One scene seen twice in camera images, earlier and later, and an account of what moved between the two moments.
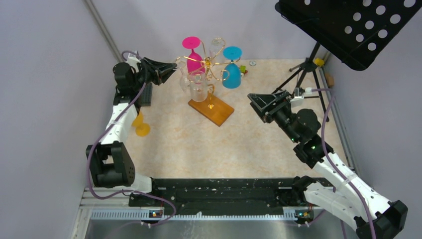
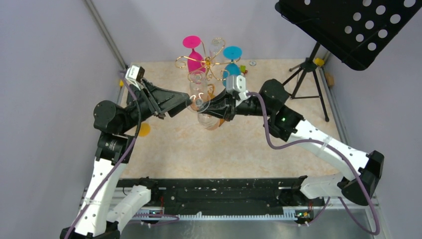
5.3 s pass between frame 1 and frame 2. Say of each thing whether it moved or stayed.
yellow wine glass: stayed
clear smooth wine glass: moved
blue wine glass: stayed
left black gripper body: moved
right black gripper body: moved
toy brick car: stayed
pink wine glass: stayed
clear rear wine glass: stayed
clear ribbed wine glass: stayed
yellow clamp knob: stayed
